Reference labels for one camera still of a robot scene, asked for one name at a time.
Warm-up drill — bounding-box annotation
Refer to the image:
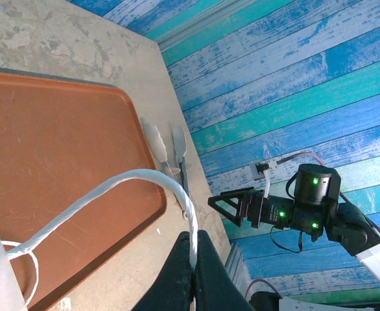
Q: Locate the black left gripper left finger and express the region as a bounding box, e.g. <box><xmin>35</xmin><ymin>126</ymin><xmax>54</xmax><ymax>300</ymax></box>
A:
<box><xmin>133</xmin><ymin>230</ymin><xmax>196</xmax><ymax>311</ymax></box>

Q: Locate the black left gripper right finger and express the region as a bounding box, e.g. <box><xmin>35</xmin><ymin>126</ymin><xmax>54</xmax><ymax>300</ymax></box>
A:
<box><xmin>195</xmin><ymin>229</ymin><xmax>252</xmax><ymax>311</ymax></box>

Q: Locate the brown plastic tray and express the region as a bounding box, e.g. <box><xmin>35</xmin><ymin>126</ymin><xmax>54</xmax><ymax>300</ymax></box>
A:
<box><xmin>0</xmin><ymin>69</ymin><xmax>168</xmax><ymax>311</ymax></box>

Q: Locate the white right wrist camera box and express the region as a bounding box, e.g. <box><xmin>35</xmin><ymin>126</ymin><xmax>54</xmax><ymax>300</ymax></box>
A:
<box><xmin>250</xmin><ymin>160</ymin><xmax>280</xmax><ymax>182</ymax></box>

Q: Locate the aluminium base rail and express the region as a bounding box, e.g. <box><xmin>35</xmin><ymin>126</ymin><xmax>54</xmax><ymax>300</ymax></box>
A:
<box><xmin>224</xmin><ymin>242</ymin><xmax>253</xmax><ymax>292</ymax></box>

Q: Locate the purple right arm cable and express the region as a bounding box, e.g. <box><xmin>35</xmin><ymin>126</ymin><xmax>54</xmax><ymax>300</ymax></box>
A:
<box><xmin>244</xmin><ymin>151</ymin><xmax>380</xmax><ymax>301</ymax></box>

